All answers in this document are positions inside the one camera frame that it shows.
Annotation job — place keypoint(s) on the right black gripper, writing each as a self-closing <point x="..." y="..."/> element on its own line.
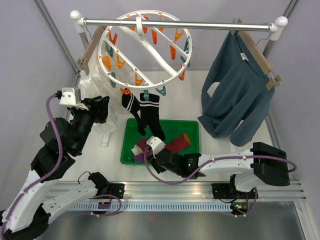
<point x="158" y="168"/>

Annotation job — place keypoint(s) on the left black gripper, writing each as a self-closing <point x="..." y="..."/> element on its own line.
<point x="98" y="107"/>

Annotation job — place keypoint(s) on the black sock with white stripes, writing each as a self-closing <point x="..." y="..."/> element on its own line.
<point x="131" y="104"/>

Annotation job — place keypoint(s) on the orange front clothes peg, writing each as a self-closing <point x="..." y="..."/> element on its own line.
<point x="125" y="91"/>

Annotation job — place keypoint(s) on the teal front clothes peg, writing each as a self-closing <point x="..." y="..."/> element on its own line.
<point x="146" y="95"/>

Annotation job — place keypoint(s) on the white round clip hanger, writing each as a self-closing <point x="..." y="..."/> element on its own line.
<point x="144" y="49"/>

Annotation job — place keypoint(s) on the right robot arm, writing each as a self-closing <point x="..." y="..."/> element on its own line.
<point x="258" y="166"/>

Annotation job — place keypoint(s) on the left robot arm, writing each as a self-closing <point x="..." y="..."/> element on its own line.
<point x="29" y="216"/>

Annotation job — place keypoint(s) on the white garment on hanger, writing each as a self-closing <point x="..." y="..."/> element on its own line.
<point x="96" y="88"/>

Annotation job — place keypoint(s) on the left beige wooden hanger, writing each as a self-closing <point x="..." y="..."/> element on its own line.
<point x="83" y="62"/>

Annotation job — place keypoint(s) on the beige wooden hanger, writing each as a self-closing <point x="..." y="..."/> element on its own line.
<point x="264" y="65"/>
<point x="83" y="62"/>

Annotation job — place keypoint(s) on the blue sweater on hanger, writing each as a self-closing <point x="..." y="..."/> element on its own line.
<point x="234" y="98"/>

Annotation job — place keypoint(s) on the right beige wooden hanger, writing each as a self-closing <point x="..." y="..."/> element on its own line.
<point x="264" y="65"/>

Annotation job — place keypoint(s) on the maroon orange sock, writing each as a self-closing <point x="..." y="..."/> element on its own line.
<point x="179" y="144"/>

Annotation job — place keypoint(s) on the purple orange sock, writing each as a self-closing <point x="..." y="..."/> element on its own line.
<point x="138" y="150"/>

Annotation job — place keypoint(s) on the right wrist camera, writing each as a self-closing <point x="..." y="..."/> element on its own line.
<point x="156" y="144"/>

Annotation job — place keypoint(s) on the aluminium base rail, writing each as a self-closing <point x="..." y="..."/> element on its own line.
<point x="202" y="191"/>

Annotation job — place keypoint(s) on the white slotted cable duct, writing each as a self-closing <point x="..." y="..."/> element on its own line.
<point x="140" y="206"/>

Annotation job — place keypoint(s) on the silver clothes rail bar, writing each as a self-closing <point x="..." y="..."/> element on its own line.
<point x="275" y="29"/>

